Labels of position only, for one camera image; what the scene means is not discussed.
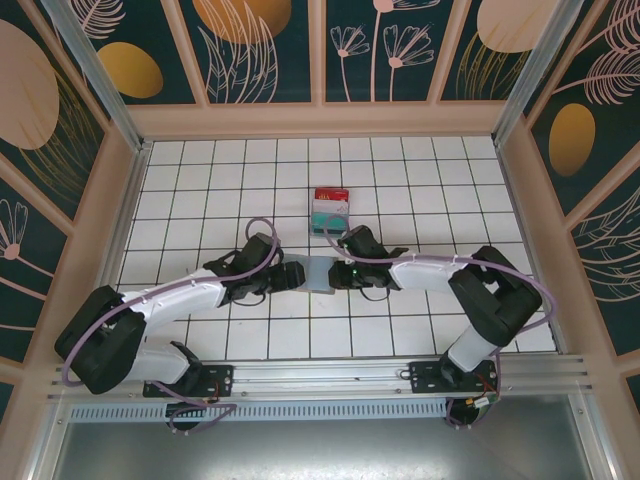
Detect blue plastic card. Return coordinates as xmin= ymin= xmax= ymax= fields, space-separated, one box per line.
xmin=305 ymin=257 xmax=335 ymax=292

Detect teal plastic card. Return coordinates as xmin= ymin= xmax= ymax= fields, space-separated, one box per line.
xmin=310 ymin=211 xmax=349 ymax=236

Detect clear acrylic card stand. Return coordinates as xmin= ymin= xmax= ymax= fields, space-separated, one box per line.
xmin=307 ymin=187 xmax=352 ymax=239

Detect white pink plastic card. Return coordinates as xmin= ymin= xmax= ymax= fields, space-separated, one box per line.
xmin=311 ymin=198 xmax=350 ymax=215

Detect grey metal sheet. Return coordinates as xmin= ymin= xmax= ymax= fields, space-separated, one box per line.
xmin=49 ymin=394 xmax=619 ymax=480

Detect aluminium mounting rail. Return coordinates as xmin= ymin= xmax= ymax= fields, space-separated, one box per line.
xmin=47 ymin=353 xmax=595 ymax=401

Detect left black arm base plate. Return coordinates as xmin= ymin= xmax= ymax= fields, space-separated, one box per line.
xmin=142 ymin=364 xmax=236 ymax=399

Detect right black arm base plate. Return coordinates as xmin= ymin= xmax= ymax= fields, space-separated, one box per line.
xmin=408 ymin=360 xmax=502 ymax=396

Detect grey slotted cable duct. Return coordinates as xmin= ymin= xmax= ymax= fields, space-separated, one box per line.
xmin=66 ymin=401 xmax=450 ymax=422

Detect aluminium corner post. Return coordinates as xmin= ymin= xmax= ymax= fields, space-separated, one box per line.
xmin=39 ymin=0 xmax=152 ymax=154
xmin=492 ymin=0 xmax=601 ymax=147

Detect aluminium frame bar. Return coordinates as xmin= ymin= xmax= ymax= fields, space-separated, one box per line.
xmin=569 ymin=392 xmax=621 ymax=480
xmin=27 ymin=397 xmax=71 ymax=480

